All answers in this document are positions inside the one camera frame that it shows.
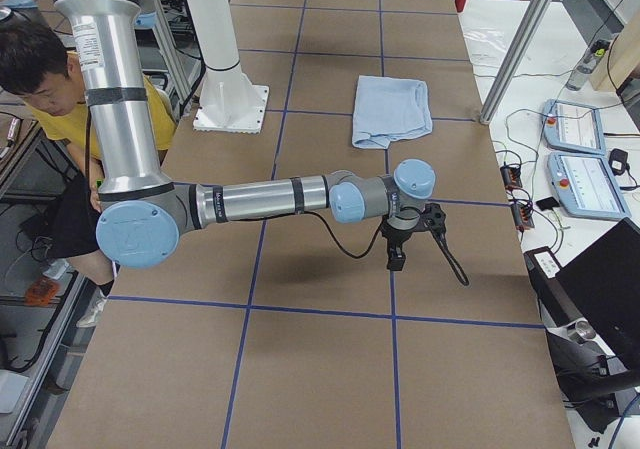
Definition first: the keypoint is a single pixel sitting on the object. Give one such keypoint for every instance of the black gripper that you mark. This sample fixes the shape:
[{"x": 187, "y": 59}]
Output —
[{"x": 394, "y": 237}]

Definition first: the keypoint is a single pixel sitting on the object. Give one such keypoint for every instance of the light blue button-up shirt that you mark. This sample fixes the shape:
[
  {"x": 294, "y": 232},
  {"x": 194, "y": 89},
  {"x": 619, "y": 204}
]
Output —
[{"x": 389, "y": 109}]

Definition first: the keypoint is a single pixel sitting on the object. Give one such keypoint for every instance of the black usb hub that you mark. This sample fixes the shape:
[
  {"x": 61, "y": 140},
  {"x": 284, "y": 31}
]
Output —
[
  {"x": 511, "y": 177},
  {"x": 522, "y": 215}
]

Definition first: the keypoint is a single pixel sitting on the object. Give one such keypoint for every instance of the small black box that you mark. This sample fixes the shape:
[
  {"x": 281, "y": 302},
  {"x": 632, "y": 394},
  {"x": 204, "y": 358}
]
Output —
[{"x": 547, "y": 204}]

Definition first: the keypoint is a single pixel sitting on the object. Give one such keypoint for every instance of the lower blue teach pendant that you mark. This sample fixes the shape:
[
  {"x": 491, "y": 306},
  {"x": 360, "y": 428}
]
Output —
[{"x": 585, "y": 186}]

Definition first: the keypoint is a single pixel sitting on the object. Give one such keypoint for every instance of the blue teach pendant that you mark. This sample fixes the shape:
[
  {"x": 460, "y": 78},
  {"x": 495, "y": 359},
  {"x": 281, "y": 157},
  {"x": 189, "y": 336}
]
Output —
[
  {"x": 573, "y": 127},
  {"x": 585, "y": 186}
]

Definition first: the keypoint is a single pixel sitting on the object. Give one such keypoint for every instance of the black laptop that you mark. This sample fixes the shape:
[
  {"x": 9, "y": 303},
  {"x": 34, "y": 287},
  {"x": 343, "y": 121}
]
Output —
[{"x": 603, "y": 284}]

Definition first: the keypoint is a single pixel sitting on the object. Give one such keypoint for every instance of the upper blue teach pendant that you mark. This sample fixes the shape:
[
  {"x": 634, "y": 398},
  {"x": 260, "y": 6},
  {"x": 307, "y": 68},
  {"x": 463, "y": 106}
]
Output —
[{"x": 573, "y": 127}]

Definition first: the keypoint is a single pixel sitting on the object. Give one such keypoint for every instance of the clear plastic bag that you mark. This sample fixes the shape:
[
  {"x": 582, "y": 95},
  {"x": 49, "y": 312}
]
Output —
[{"x": 486, "y": 47}]

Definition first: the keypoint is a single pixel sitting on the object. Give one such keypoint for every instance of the clear water bottle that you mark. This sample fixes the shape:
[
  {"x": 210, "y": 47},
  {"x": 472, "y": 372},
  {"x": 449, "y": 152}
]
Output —
[{"x": 588, "y": 62}]

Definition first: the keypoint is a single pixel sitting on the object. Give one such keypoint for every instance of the wooden board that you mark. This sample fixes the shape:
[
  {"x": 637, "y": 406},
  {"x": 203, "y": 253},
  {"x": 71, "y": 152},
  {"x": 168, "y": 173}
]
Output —
[{"x": 620, "y": 61}]

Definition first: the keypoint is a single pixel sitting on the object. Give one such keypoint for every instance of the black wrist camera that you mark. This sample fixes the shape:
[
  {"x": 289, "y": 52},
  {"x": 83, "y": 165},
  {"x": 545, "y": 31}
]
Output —
[{"x": 433, "y": 218}]

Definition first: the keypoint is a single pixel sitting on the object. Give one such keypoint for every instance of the white pedestal column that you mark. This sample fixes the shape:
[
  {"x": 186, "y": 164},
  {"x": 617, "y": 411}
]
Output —
[{"x": 228, "y": 101}]

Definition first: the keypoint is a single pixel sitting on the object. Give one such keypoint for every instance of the aluminium frame post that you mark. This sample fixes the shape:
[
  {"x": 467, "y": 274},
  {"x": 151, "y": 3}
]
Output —
[{"x": 524, "y": 34}]

